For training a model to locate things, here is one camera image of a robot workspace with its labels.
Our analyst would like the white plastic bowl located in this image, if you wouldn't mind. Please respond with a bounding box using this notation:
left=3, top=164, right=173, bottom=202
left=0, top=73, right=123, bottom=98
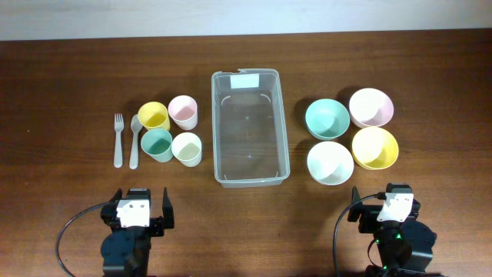
left=307, top=142, right=354, bottom=185

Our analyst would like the green plastic cup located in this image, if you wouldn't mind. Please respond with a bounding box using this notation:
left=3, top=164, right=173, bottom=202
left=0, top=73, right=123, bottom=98
left=141, top=128, right=174, bottom=163

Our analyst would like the yellow plastic bowl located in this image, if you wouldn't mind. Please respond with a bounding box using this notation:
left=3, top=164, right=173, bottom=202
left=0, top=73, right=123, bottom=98
left=351, top=127, right=399, bottom=170

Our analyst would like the cream plastic cup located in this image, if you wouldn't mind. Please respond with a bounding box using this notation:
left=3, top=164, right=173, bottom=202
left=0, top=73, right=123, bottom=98
left=171, top=132, right=202, bottom=167

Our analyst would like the yellow plastic cup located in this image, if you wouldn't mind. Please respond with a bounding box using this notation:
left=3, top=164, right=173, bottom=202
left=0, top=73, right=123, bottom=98
left=138, top=102, right=170, bottom=131

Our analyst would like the green plastic bowl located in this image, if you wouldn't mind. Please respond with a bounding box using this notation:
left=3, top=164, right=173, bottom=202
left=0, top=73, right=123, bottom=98
left=305, top=98, right=351, bottom=141

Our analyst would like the pink plastic cup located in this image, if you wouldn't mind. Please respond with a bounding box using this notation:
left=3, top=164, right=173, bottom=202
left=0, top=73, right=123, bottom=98
left=168, top=95, right=198, bottom=130

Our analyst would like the pink plastic bowl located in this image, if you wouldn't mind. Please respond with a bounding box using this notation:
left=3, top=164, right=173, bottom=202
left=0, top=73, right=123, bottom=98
left=349, top=88, right=394, bottom=128

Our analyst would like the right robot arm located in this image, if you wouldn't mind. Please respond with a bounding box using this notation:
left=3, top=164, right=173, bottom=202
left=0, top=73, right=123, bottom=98
left=347, top=183, right=437, bottom=277

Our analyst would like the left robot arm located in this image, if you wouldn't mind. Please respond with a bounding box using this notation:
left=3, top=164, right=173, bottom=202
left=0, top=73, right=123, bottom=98
left=101, top=189, right=175, bottom=277

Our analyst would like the clear plastic storage container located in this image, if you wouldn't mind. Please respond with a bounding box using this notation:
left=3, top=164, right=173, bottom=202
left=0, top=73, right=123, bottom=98
left=211, top=68, right=291, bottom=189

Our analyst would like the white label on container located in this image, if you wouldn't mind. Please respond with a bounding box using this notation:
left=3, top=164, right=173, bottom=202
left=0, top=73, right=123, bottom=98
left=230, top=74, right=260, bottom=89

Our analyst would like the grey plastic spoon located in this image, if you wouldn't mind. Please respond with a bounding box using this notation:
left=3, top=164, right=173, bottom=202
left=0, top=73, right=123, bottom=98
left=129, top=114, right=143, bottom=169

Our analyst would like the grey plastic fork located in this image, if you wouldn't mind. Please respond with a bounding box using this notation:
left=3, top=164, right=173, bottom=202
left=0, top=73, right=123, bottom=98
left=113, top=113, right=125, bottom=168

